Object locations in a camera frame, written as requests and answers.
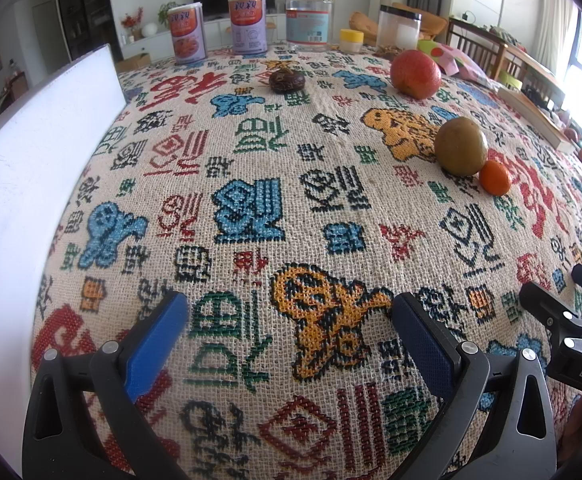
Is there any white curtain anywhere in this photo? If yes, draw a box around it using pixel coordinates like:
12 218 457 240
542 0 580 82

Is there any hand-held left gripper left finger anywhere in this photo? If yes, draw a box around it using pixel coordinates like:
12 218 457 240
22 290 190 480

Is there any small orange tangerine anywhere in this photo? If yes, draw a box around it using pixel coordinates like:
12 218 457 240
478 159 513 196

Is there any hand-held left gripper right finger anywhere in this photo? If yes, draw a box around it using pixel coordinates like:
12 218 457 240
391 292 558 480

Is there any dark tall cabinet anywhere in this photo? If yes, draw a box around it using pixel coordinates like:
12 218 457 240
52 0 122 62

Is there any red label canister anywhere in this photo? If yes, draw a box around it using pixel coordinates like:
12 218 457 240
227 0 268 56
166 2 207 65

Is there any printed woven tablecloth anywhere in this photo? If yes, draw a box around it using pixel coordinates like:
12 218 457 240
30 42 582 480

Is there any red flower bouquet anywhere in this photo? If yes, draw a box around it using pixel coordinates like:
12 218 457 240
120 7 144 42

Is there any wrinkled dark passion fruit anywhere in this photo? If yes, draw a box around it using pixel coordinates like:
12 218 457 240
269 67 307 94

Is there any wooden chair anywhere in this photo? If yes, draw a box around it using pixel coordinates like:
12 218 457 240
445 16 510 79

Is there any paperback book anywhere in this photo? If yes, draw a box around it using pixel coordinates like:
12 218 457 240
495 86 578 154

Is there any small yellow lid jar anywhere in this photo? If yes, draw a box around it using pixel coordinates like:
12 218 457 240
339 28 365 54

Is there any cardboard box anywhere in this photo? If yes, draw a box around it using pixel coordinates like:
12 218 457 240
115 52 153 74

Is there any orange cushion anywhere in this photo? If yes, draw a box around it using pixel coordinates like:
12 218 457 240
348 2 450 44

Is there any white television cabinet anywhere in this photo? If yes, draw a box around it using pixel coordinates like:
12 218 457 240
120 10 292 62

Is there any clear jar black lid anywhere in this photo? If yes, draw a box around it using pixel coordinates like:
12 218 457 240
375 4 422 51

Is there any clear jar silver lid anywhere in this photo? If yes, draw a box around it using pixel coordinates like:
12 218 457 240
281 0 340 52

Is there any green brown pear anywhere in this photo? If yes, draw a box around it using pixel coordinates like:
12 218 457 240
433 116 489 177

